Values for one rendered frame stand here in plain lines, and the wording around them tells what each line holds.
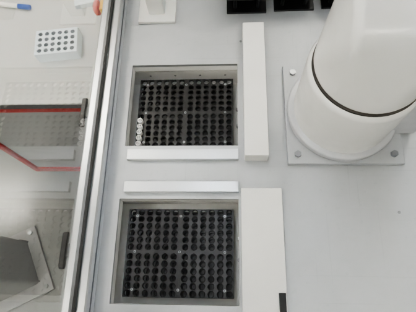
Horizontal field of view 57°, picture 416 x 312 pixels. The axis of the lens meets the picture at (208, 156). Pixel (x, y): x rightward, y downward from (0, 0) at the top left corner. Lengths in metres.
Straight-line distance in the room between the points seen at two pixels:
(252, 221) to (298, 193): 0.11
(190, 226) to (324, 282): 0.28
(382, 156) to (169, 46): 0.53
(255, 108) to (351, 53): 0.30
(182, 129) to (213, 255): 0.29
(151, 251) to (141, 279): 0.06
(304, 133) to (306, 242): 0.22
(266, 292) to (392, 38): 0.46
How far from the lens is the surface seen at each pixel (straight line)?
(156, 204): 0.89
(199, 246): 0.80
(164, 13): 0.98
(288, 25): 0.96
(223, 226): 0.83
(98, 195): 0.77
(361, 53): 0.55
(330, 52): 0.60
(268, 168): 0.79
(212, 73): 0.96
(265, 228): 0.75
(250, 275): 0.74
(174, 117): 0.89
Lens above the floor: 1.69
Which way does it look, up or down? 70 degrees down
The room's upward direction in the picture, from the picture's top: 10 degrees counter-clockwise
